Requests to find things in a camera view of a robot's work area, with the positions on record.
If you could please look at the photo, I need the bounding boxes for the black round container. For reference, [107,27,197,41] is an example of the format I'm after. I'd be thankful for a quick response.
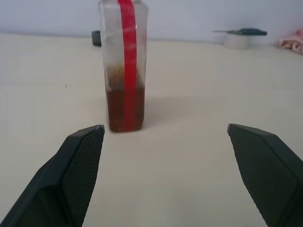
[91,30,102,47]

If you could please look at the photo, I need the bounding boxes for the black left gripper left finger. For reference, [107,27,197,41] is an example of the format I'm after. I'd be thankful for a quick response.
[0,124,105,227]

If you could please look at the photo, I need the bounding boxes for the pink cloth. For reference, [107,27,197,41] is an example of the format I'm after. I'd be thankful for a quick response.
[276,27,303,54]

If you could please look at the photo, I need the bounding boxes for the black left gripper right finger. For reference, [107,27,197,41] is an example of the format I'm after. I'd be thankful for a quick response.
[226,123,303,227]

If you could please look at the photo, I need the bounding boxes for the dark-handled scissors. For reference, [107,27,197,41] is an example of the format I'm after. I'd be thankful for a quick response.
[212,28,268,36]

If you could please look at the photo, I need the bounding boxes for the clear bottle with red tape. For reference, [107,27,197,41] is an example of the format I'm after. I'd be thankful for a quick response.
[98,0,150,133]

